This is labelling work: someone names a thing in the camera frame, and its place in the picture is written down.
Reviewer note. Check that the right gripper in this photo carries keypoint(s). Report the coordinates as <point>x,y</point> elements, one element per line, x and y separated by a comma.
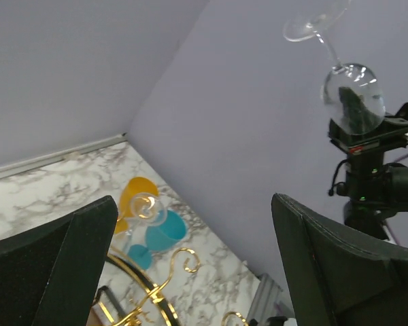
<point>392,133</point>

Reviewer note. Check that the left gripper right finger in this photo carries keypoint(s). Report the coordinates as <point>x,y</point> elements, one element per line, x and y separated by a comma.
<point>337,275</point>

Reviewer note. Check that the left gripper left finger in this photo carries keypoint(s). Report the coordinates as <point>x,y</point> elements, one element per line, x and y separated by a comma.
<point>49,274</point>

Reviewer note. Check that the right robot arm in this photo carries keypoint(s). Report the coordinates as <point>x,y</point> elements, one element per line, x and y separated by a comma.
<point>376,190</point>

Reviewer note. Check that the orange plastic goblet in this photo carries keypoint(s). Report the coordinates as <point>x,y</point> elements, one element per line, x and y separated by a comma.
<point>138,194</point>

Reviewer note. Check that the blue plastic goblet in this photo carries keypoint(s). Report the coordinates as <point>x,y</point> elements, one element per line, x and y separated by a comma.
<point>147,240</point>

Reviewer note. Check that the gold wire wine glass rack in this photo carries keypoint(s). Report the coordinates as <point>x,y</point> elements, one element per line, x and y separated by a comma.
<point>193,283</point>

